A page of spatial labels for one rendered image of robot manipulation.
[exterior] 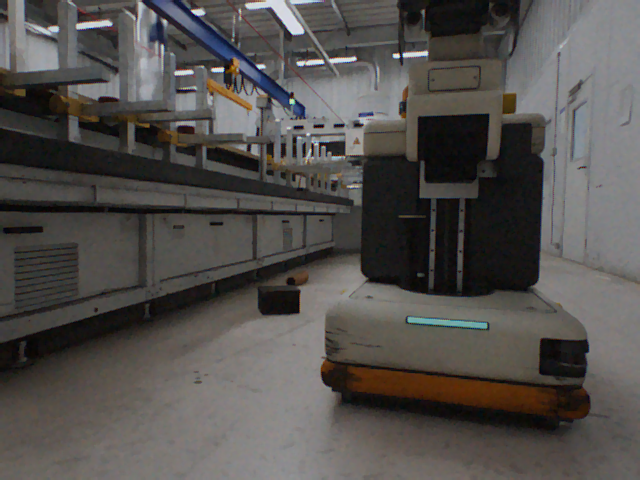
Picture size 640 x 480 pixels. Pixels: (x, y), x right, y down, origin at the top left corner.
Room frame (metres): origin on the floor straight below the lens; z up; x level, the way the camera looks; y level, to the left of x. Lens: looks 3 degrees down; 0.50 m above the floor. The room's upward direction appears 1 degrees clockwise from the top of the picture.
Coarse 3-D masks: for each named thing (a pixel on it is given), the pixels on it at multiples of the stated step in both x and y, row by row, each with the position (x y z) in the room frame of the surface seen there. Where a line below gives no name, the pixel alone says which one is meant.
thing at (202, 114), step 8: (168, 112) 1.51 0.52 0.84; (176, 112) 1.51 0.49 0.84; (184, 112) 1.50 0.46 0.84; (192, 112) 1.49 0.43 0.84; (200, 112) 1.48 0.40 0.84; (208, 112) 1.47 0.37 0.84; (104, 120) 1.58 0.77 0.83; (112, 120) 1.57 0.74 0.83; (144, 120) 1.54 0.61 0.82; (152, 120) 1.53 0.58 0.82; (160, 120) 1.53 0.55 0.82; (168, 120) 1.52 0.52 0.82; (176, 120) 1.52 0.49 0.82; (184, 120) 1.52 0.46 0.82; (192, 120) 1.51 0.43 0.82
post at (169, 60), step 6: (168, 54) 1.75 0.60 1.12; (168, 60) 1.75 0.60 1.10; (174, 60) 1.78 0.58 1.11; (168, 66) 1.75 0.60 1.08; (174, 66) 1.78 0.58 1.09; (168, 72) 1.75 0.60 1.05; (174, 72) 1.78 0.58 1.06; (168, 78) 1.75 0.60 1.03; (174, 78) 1.78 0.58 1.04; (168, 84) 1.75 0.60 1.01; (174, 84) 1.78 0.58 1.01; (168, 90) 1.75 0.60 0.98; (174, 90) 1.78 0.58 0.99; (168, 96) 1.75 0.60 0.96; (174, 96) 1.78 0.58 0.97; (174, 102) 1.78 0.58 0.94; (174, 108) 1.78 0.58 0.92; (168, 126) 1.75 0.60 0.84; (174, 126) 1.78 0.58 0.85; (168, 144) 1.75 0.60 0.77; (174, 144) 1.77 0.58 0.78; (168, 150) 1.75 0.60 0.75; (174, 150) 1.78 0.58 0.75; (174, 156) 1.78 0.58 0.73
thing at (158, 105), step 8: (88, 104) 1.30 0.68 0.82; (96, 104) 1.29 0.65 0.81; (104, 104) 1.28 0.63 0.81; (112, 104) 1.28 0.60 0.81; (120, 104) 1.27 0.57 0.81; (128, 104) 1.26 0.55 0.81; (136, 104) 1.26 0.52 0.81; (144, 104) 1.25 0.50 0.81; (152, 104) 1.24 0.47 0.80; (160, 104) 1.24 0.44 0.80; (168, 104) 1.24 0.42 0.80; (48, 112) 1.34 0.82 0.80; (88, 112) 1.30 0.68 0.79; (96, 112) 1.29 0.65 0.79; (104, 112) 1.28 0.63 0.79; (112, 112) 1.28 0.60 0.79; (120, 112) 1.27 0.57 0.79; (128, 112) 1.27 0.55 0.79; (136, 112) 1.27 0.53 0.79; (144, 112) 1.27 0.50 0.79; (152, 112) 1.27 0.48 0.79; (160, 112) 1.27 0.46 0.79
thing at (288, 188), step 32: (0, 128) 1.04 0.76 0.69; (0, 160) 1.07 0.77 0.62; (32, 160) 1.13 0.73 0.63; (64, 160) 1.22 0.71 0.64; (96, 160) 1.34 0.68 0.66; (128, 160) 1.48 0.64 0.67; (160, 160) 1.65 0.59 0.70; (256, 192) 2.54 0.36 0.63; (288, 192) 3.09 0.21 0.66; (320, 192) 3.96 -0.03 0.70
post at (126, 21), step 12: (120, 24) 1.51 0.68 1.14; (132, 24) 1.53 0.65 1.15; (120, 36) 1.51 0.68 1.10; (132, 36) 1.53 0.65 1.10; (120, 48) 1.51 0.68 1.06; (132, 48) 1.53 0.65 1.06; (120, 60) 1.51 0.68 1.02; (132, 60) 1.53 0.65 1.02; (120, 72) 1.51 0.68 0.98; (132, 72) 1.53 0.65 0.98; (120, 84) 1.51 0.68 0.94; (132, 84) 1.53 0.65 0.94; (120, 96) 1.51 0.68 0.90; (132, 96) 1.53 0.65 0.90; (120, 132) 1.52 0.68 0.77; (132, 132) 1.53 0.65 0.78; (120, 144) 1.52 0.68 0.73; (132, 144) 1.53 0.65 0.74
